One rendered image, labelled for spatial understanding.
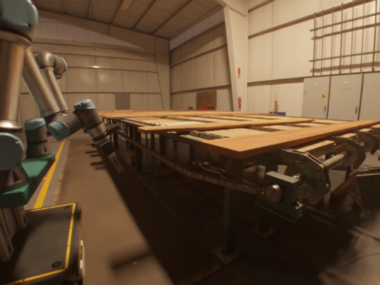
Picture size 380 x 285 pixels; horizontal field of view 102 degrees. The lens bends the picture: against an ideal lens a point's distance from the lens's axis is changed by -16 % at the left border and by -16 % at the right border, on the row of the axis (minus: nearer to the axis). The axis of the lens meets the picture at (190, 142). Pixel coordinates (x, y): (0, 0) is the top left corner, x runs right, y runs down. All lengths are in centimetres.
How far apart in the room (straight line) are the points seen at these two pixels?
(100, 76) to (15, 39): 1300
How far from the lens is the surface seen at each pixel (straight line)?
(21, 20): 75
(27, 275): 110
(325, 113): 646
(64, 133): 77
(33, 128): 132
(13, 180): 88
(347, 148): 135
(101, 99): 1355
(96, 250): 158
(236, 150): 58
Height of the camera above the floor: 101
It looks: 11 degrees down
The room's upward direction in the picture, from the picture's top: straight up
